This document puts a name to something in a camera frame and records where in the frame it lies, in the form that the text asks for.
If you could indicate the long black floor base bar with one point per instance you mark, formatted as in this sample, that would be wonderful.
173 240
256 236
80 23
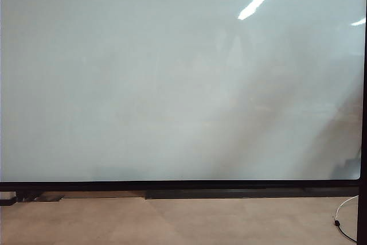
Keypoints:
229 194

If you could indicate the black stand foot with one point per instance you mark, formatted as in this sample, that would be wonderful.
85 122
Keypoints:
7 202

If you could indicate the white glass whiteboard black frame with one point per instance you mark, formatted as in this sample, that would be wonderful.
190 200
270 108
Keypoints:
86 84

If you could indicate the black caster bracket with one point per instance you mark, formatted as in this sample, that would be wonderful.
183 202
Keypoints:
25 197

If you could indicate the black stand post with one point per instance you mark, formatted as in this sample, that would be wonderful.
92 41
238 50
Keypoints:
362 213

